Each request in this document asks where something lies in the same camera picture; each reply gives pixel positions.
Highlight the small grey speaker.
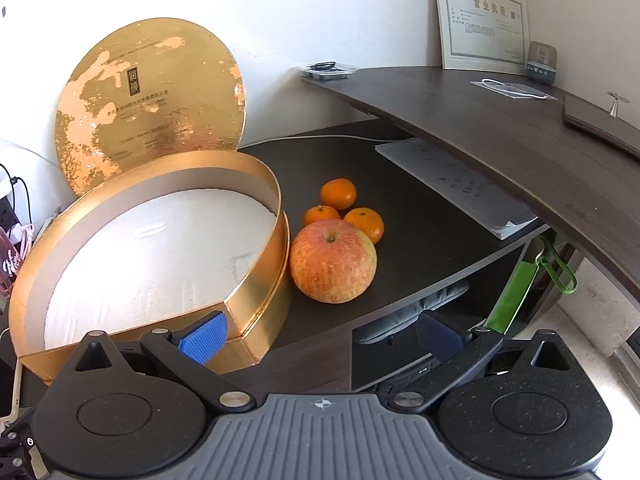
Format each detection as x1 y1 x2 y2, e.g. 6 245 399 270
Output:
526 41 559 85

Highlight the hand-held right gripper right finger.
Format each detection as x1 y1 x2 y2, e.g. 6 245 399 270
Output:
386 311 574 414

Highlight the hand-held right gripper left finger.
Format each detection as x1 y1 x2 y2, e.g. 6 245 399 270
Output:
59 311 257 415

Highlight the dark closed laptop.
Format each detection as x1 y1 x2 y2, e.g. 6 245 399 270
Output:
562 94 640 159

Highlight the dark wooden desktop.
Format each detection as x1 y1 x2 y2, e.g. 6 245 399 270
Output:
220 120 551 393

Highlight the dark curved wooden shelf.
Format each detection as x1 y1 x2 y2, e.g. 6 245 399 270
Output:
300 66 640 306

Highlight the small orange tangerine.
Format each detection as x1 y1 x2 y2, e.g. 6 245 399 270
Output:
303 204 341 227
320 179 357 211
343 207 385 245

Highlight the white paper stack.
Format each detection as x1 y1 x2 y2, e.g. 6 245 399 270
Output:
375 137 539 240

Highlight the red yellow apple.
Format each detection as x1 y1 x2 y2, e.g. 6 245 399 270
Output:
289 219 378 304

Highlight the green bag strap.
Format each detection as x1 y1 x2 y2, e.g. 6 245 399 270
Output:
487 260 541 332

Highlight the framed white certificate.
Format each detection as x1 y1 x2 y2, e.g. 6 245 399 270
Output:
430 0 530 76

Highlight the white face mask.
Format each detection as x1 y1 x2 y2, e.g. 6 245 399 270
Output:
470 78 557 102

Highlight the smartphone in white case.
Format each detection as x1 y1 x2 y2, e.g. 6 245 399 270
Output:
0 357 25 422

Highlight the round gold box lid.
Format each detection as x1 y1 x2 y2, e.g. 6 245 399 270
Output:
55 16 247 197

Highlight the gold round gift box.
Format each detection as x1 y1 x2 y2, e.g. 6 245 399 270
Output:
9 150 294 387

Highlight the green carabiner clip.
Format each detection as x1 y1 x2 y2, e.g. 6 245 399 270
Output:
535 247 579 295

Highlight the black charging cable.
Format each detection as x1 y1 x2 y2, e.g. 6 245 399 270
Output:
0 160 32 226

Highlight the clear plastic tray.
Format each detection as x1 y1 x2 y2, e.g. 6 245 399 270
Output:
300 61 361 84

